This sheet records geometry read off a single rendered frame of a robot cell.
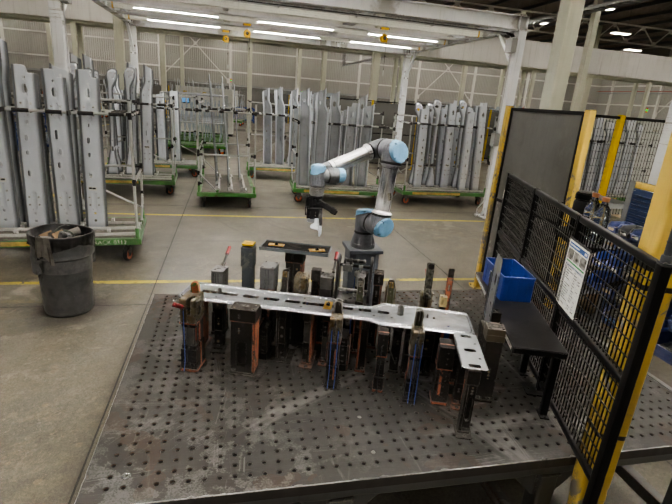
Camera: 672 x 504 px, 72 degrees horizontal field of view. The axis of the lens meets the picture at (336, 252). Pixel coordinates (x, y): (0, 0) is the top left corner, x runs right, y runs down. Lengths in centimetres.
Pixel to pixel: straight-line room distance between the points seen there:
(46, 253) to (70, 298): 44
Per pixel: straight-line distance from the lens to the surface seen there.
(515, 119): 513
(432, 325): 215
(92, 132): 594
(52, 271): 442
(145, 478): 181
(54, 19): 819
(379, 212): 260
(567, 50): 1003
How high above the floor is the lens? 193
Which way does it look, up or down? 18 degrees down
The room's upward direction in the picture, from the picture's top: 5 degrees clockwise
